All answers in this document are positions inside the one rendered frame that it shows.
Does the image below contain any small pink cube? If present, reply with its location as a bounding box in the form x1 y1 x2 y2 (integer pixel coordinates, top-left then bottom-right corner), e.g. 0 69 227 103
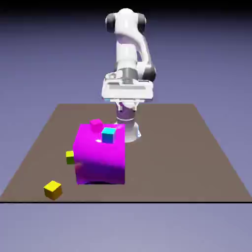
89 119 103 133

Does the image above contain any small cyan cube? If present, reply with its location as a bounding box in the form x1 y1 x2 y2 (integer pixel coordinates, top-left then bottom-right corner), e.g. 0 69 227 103
101 127 117 144

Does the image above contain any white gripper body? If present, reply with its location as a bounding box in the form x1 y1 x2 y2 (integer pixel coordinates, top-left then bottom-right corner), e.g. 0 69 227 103
101 78 154 104

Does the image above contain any large magenta box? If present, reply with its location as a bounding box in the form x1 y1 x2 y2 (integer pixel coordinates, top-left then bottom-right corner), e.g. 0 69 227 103
72 123 126 185

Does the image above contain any small yellow cube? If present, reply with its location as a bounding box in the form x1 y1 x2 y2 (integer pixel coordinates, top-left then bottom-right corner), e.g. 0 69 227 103
43 180 63 201

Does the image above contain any small yellow-green cube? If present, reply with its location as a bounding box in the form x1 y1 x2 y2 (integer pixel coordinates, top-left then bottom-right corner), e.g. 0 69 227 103
65 151 75 165

